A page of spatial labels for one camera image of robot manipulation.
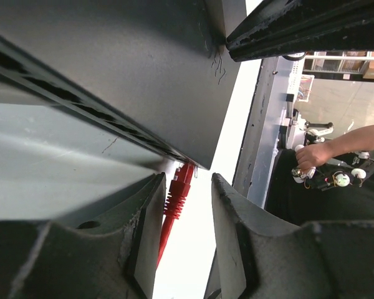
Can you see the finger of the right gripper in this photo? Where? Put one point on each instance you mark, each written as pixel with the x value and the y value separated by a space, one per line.
pixel 276 28

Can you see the operator bare hand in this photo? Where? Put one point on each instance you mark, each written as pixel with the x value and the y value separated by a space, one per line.
pixel 314 155

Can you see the operator bare forearm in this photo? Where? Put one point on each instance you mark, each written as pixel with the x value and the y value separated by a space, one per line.
pixel 361 139

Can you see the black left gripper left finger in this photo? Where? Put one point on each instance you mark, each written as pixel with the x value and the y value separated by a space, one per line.
pixel 107 249

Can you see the grey slotted cable duct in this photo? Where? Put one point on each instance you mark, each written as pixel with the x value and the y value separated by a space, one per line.
pixel 295 77

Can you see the black network switch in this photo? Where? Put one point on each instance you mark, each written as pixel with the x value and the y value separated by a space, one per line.
pixel 155 72

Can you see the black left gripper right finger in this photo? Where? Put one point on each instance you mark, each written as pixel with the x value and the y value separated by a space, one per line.
pixel 262 256

